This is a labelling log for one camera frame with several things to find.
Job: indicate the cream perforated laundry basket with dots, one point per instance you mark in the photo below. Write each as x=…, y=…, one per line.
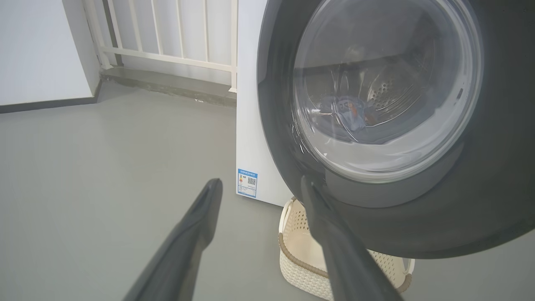
x=301, y=259

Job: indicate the white metal railing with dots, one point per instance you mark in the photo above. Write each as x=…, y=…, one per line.
x=167, y=56

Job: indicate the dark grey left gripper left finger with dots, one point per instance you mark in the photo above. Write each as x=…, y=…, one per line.
x=184, y=251

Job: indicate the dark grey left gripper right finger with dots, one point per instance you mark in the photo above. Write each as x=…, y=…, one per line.
x=347, y=267

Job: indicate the white front-load washing machine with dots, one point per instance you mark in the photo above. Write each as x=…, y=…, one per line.
x=250, y=125

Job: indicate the dark round washer door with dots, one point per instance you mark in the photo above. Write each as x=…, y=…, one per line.
x=493, y=188

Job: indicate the blue energy label sticker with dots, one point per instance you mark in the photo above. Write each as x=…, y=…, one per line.
x=247, y=183

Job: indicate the blue cartoon print garment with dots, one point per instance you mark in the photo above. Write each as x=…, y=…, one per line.
x=351, y=115

